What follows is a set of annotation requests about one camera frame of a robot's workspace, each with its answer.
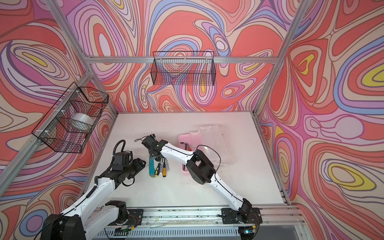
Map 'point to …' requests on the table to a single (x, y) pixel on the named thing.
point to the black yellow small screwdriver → (157, 170)
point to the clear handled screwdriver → (167, 165)
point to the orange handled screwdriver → (164, 169)
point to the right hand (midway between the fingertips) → (158, 154)
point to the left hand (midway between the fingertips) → (145, 163)
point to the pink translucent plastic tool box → (213, 141)
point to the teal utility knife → (152, 172)
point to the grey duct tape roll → (83, 118)
